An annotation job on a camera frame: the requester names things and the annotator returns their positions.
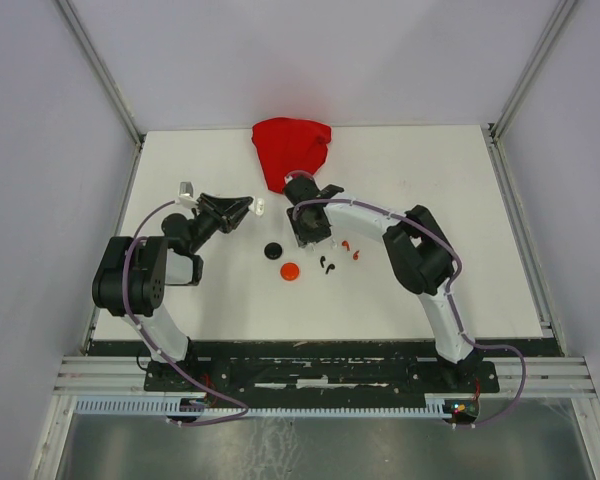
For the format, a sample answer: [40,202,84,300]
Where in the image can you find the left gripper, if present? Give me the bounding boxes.
[188,192,254,253]

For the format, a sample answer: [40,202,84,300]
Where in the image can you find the white earbud charging case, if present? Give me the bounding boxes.
[250,198,265,217]

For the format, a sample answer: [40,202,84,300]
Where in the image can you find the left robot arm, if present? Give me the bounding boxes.
[92,182,264,390]

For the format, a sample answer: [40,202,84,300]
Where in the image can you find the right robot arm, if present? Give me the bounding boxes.
[283,176,481,391]

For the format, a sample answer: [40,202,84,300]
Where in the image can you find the black earbud charging case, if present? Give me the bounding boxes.
[264,242,283,260]

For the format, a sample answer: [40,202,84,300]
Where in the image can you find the orange earbud charging case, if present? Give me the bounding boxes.
[280,262,300,281]

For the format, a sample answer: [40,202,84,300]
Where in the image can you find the red cloth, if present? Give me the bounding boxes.
[252,117,332,194]

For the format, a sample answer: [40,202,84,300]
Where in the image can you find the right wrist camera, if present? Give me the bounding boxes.
[284,170,316,187]

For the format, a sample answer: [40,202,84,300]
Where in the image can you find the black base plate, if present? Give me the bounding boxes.
[144,341,500,408]

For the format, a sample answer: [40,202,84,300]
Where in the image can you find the left aluminium frame post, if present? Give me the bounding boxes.
[52,0,145,145]

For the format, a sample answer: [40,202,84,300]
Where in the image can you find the aluminium frame post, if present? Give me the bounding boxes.
[52,0,145,145]
[489,0,581,143]

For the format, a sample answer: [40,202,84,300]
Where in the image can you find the white cable duct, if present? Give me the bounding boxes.
[74,395,451,419]

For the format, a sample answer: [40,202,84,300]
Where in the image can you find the aluminium front rail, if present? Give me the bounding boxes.
[52,356,596,399]

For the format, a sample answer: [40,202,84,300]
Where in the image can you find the right aluminium frame post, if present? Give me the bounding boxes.
[489,0,581,143]

